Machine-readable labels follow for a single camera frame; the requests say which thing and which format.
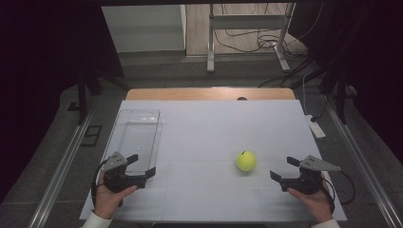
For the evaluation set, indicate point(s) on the clear plastic container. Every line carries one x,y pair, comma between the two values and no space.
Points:
139,136

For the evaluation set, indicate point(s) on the aluminium rail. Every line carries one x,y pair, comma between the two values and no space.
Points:
364,177
60,177

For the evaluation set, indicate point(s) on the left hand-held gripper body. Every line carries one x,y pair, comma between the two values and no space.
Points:
118,180

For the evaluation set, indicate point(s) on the black metal stand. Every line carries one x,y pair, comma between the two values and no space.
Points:
83,95
340,95

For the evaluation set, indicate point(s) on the black floor plate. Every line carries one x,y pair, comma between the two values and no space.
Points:
91,135

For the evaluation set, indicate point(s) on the white power strip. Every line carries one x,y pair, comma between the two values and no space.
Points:
315,126

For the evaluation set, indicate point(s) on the person's left hand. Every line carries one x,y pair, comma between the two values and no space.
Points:
107,200

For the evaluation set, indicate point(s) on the black curtain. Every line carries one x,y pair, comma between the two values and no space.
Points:
374,63
41,79

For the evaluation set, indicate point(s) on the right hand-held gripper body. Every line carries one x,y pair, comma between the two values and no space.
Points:
304,182

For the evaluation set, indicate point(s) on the yellow tennis ball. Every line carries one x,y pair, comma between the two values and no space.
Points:
246,161

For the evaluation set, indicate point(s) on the person's right hand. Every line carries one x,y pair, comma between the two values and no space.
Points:
314,203

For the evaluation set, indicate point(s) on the grey metal desk frame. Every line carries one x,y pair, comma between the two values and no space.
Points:
244,22

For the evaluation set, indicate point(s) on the white cabinet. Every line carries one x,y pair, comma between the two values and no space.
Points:
142,28

